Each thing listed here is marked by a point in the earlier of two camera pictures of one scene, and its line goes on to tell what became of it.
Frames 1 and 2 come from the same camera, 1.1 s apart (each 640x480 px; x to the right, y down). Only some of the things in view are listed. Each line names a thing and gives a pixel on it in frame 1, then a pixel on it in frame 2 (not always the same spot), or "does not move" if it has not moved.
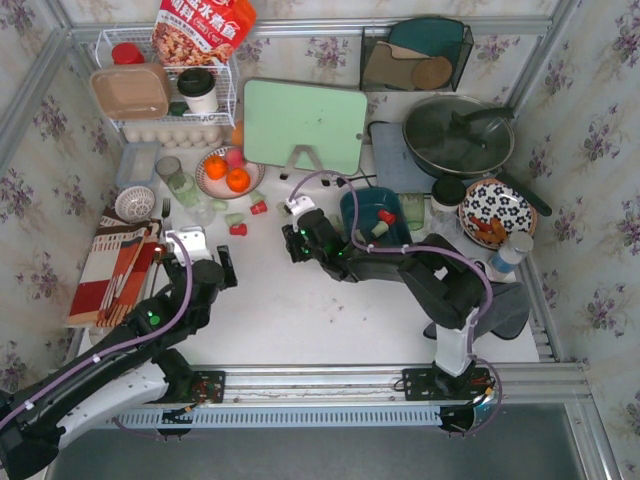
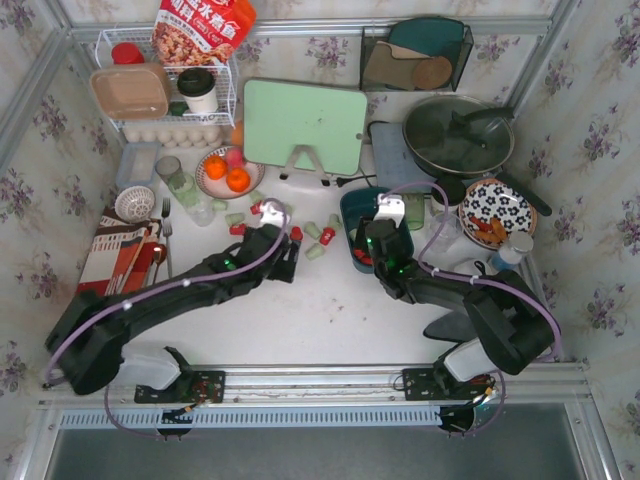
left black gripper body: x=220 y=270 → x=286 y=255
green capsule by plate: x=256 y=196 does not move
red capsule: x=238 y=229 does not move
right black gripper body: x=296 y=245 → x=376 y=232
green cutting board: x=278 y=117 does not move
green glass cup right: x=414 y=207 does not move
